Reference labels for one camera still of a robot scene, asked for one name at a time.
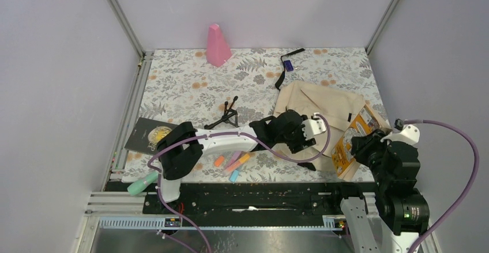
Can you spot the black folding tripod stand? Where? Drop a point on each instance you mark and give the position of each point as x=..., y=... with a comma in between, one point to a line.
x=230, y=115

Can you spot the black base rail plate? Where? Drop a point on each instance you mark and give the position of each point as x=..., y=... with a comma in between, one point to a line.
x=264, y=205

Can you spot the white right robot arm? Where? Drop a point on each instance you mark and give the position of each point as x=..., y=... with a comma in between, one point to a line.
x=401, y=207

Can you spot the pink highlighter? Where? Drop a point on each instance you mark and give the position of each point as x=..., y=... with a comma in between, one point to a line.
x=235, y=156

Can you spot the mint green tube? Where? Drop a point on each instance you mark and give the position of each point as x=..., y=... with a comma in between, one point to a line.
x=141, y=184

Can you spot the light blue highlighter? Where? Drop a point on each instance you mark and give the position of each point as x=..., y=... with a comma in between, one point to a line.
x=234, y=176

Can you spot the black notebook gold emblem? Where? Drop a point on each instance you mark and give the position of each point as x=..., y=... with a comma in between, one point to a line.
x=146, y=134

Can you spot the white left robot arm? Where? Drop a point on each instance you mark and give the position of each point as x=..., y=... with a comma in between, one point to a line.
x=179, y=151

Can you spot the orange yellow highlighter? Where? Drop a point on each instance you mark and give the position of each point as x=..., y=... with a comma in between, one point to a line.
x=236, y=164

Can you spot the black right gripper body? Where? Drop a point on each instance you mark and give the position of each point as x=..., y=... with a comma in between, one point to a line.
x=371, y=151

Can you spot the orange activity book box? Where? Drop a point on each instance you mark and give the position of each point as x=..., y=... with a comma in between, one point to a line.
x=363, y=124

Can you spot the pink cone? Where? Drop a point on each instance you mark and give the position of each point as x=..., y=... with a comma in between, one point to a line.
x=218, y=51

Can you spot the cream canvas backpack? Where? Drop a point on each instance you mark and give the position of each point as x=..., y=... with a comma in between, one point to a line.
x=324, y=106

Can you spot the floral patterned table mat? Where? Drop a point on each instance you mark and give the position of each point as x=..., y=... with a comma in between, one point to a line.
x=183, y=86

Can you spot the purple eraser block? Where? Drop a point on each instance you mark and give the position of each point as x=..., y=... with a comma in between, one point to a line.
x=288, y=66

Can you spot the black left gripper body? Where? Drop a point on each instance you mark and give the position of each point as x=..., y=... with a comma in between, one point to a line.
x=296, y=140

